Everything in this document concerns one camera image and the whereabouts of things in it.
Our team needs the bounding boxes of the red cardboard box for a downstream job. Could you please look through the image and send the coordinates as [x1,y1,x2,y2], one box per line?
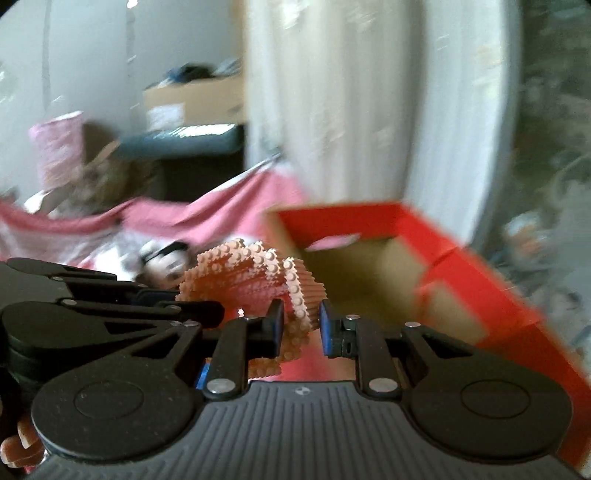
[261,200,591,480]

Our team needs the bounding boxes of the black and white mouse plush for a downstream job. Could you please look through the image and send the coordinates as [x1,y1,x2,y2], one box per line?
[137,240,195,291]

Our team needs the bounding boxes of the brown patterned cloth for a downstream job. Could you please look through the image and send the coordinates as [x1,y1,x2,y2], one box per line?
[55,138,162,220]

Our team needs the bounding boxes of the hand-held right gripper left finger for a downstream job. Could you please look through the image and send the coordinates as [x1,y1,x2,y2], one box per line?
[131,299,286,401]

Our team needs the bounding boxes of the pink patterned bag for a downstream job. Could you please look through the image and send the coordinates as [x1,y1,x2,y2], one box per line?
[28,111,85,186]

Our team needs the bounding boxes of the person's left hand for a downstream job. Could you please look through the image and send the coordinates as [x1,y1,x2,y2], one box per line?
[0,401,45,468]

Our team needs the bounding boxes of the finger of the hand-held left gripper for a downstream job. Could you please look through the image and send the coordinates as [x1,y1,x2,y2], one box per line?
[0,299,225,365]
[7,257,182,305]

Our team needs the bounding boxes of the pink studded toy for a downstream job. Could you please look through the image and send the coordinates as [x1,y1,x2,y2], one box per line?
[175,237,328,379]

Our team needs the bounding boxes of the white curtain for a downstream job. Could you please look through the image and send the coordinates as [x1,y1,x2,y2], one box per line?
[242,0,522,245]

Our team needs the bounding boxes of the dark blue case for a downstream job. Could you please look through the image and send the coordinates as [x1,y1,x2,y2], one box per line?
[115,122,245,161]

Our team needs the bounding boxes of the pink printed blanket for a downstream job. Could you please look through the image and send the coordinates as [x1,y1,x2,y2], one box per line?
[0,166,356,384]

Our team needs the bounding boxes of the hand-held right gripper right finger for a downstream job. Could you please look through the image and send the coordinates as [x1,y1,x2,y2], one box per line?
[320,299,478,400]

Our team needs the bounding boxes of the brown cardboard box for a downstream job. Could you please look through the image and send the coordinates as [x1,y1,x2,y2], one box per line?
[142,74,245,128]

